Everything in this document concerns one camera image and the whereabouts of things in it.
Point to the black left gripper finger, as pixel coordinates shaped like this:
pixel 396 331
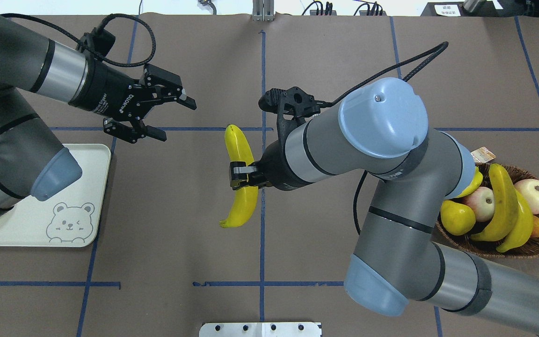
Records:
pixel 134 133
pixel 165 87

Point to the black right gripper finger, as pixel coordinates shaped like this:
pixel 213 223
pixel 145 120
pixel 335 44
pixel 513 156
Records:
pixel 242 175

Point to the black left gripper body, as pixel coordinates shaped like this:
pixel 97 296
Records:
pixel 107 90

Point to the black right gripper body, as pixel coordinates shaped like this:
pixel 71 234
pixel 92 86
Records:
pixel 275 169

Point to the yellow banana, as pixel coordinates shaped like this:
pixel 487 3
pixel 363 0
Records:
pixel 506 206
pixel 245 200
pixel 520 233

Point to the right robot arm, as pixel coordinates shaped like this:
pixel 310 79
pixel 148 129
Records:
pixel 383 128

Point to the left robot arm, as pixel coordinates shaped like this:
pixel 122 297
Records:
pixel 42 58

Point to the paper basket tag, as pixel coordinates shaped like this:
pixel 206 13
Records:
pixel 482 155

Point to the white bear tray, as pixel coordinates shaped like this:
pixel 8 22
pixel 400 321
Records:
pixel 69 218

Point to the yellow pear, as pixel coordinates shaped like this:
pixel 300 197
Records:
pixel 456 218

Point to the pink white apple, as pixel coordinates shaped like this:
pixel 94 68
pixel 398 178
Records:
pixel 529 188

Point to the orange mango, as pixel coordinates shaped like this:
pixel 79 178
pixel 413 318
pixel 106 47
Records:
pixel 535 229

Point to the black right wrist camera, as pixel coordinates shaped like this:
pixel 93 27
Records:
pixel 292 107

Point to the aluminium frame post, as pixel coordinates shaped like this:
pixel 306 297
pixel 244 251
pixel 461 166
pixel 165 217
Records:
pixel 263 10

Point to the white pillar base plate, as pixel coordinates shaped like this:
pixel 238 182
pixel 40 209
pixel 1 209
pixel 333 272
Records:
pixel 261 329

